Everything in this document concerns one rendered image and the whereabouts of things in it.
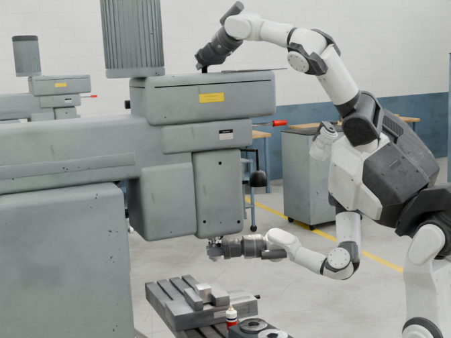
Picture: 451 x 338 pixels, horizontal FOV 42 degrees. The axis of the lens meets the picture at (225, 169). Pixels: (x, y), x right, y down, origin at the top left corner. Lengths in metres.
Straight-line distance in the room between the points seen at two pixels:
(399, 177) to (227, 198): 0.59
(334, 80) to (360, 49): 8.58
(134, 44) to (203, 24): 7.16
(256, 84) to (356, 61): 8.34
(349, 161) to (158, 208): 0.65
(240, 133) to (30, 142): 0.69
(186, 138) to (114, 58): 0.35
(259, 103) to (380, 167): 0.47
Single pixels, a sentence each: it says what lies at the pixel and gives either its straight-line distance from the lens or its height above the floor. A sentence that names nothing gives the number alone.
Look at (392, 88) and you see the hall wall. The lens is 10.83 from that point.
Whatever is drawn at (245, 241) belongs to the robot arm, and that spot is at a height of 1.27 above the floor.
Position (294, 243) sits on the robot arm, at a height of 1.26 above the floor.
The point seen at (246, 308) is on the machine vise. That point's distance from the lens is 2.46.
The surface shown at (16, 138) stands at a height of 1.73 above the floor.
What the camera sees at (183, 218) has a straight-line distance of 2.03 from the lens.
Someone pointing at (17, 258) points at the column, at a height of 1.39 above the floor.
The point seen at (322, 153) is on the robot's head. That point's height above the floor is 1.59.
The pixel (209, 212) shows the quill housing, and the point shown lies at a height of 1.41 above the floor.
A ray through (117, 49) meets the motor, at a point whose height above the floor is 1.98.
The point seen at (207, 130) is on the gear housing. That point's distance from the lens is 2.01.
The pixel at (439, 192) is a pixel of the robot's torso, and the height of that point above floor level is 1.51.
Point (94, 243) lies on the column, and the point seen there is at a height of 1.40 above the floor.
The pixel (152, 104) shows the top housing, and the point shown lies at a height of 1.80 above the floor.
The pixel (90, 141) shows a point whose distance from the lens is 1.91.
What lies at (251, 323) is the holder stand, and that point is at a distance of 1.96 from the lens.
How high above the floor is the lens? 1.92
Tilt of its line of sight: 10 degrees down
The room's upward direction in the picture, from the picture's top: 3 degrees counter-clockwise
